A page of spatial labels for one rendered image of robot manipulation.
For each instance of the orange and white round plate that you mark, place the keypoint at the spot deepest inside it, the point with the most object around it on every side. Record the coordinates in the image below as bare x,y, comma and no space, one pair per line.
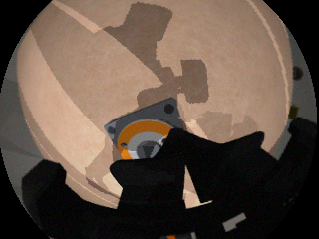
137,132

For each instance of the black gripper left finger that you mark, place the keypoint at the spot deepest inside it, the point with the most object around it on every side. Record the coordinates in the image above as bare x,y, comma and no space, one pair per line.
166,167

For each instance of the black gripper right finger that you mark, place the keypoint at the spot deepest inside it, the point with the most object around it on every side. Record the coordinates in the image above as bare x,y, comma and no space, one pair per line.
206,159

